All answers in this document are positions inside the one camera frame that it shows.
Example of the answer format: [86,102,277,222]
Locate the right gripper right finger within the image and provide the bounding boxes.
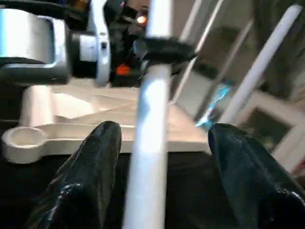
[207,123,305,229]

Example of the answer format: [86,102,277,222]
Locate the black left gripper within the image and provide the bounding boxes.
[110,0,199,87]

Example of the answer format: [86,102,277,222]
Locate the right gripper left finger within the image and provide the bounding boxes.
[23,121,122,229]

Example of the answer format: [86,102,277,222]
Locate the white plastic table leg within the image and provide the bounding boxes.
[122,0,173,229]
[218,4,304,125]

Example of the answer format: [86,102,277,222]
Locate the black work mat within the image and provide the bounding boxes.
[0,148,305,229]

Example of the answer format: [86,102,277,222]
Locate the white plastic table top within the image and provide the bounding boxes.
[2,79,211,166]

